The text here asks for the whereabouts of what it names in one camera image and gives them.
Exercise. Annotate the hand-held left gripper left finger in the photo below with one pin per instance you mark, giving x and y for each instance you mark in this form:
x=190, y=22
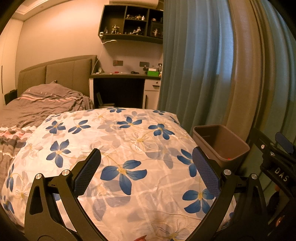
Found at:
x=86, y=171

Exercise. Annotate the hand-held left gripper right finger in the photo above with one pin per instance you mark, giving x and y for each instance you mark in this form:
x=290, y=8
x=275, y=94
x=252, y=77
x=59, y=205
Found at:
x=205, y=169

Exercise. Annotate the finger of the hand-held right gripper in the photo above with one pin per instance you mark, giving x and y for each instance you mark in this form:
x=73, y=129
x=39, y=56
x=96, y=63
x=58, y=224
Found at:
x=257, y=136
x=284, y=142

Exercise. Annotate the brown plastic bin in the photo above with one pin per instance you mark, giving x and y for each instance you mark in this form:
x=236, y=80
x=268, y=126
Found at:
x=215, y=136

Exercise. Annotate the white blue-flower blanket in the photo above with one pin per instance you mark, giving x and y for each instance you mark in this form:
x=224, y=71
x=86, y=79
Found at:
x=143, y=143

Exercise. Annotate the beige curtain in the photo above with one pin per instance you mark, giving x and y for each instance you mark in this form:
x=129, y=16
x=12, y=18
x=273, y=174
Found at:
x=261, y=69

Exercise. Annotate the dark desk with white cabinet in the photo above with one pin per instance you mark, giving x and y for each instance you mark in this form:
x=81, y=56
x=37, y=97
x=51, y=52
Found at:
x=118, y=90

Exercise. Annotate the blue curtain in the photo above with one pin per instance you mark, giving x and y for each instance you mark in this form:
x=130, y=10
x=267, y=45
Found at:
x=196, y=69

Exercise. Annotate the brown padded headboard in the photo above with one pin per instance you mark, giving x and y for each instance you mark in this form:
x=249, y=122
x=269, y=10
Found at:
x=69, y=71

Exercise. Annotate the black bedside table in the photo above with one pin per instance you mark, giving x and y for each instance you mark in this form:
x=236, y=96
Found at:
x=11, y=97

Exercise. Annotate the green box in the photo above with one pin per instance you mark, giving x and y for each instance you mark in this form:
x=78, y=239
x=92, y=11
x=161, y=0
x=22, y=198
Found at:
x=153, y=73

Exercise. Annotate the white wardrobe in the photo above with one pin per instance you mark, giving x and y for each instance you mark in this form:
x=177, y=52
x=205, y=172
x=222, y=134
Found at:
x=9, y=58

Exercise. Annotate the standing figurine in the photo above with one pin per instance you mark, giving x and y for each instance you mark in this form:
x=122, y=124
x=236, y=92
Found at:
x=115, y=29

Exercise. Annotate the dark boxed figurine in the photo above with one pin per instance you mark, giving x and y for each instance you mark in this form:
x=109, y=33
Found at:
x=156, y=32

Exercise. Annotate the reclining figurine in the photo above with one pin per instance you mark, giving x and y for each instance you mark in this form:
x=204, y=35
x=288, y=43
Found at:
x=137, y=31

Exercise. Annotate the lying figurine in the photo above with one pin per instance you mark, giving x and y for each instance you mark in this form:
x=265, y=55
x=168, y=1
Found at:
x=133, y=17

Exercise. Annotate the white air conditioner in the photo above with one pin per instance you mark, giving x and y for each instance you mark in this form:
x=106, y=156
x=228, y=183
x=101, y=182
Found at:
x=134, y=2

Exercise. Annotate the grey wall outlet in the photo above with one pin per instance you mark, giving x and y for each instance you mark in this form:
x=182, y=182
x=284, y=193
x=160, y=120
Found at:
x=118, y=62
x=144, y=63

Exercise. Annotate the dark wall shelf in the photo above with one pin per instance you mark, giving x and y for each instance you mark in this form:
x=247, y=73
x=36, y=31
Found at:
x=111, y=14

